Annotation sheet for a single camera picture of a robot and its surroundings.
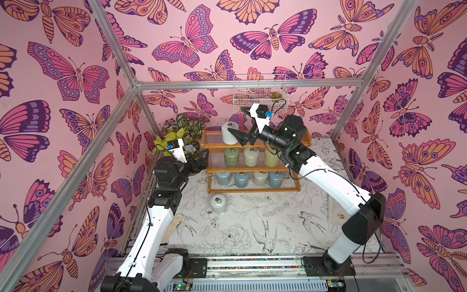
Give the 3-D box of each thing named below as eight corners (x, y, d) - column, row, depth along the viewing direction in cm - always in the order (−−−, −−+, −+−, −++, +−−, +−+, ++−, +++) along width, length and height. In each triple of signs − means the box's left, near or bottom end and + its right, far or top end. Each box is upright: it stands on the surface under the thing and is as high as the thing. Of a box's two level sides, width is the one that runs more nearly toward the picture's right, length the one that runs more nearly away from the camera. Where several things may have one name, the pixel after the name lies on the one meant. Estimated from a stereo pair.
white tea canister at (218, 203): (212, 213, 91) (209, 206, 84) (213, 201, 95) (211, 193, 88) (225, 213, 91) (224, 205, 84) (226, 201, 95) (225, 193, 88)
